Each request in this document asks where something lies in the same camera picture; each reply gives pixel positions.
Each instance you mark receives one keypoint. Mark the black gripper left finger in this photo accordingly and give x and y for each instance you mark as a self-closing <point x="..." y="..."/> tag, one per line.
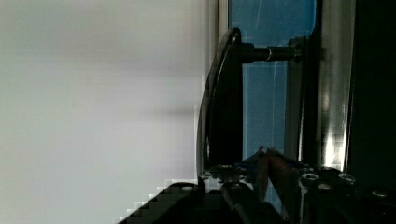
<point x="224" y="194"/>

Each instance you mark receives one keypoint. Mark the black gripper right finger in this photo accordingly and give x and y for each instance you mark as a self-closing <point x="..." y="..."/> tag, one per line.
<point x="325" y="195"/>

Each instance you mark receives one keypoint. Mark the black toaster oven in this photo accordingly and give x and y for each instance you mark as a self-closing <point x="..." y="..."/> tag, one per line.
<point x="341" y="93"/>

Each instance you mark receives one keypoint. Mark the black oven door handle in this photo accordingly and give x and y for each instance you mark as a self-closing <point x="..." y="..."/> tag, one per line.
<point x="220" y="125"/>

